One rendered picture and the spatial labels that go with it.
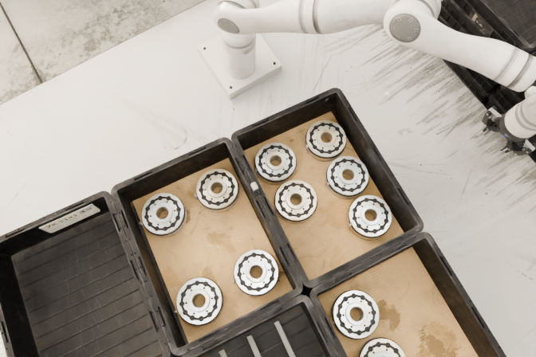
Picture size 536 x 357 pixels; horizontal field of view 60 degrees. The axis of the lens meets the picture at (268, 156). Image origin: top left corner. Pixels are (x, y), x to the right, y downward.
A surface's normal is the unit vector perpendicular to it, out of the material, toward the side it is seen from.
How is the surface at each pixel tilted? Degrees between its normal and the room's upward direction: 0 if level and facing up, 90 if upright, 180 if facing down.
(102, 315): 0
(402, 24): 66
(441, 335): 0
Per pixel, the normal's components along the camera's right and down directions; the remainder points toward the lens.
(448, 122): -0.01, -0.36
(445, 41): -0.33, 0.58
